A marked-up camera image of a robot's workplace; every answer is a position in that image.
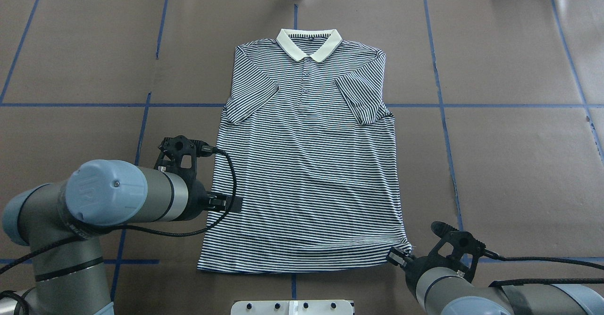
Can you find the striped polo shirt white collar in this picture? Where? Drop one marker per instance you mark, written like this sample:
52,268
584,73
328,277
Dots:
313,146

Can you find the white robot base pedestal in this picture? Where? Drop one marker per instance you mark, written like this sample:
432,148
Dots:
293,307

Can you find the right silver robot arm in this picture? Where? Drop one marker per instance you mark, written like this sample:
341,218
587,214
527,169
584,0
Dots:
442,286

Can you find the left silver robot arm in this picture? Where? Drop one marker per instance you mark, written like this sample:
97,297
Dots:
61,223

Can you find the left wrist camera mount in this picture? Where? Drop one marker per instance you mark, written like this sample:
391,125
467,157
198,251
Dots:
178,155

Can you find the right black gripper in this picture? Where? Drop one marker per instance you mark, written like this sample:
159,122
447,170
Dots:
411,264

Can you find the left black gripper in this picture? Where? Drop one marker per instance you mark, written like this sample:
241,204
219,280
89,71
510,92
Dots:
196,203

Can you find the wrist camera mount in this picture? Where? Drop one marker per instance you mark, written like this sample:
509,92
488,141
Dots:
465,254
178,155

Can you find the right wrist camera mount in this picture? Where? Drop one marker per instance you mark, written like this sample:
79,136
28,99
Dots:
465,254

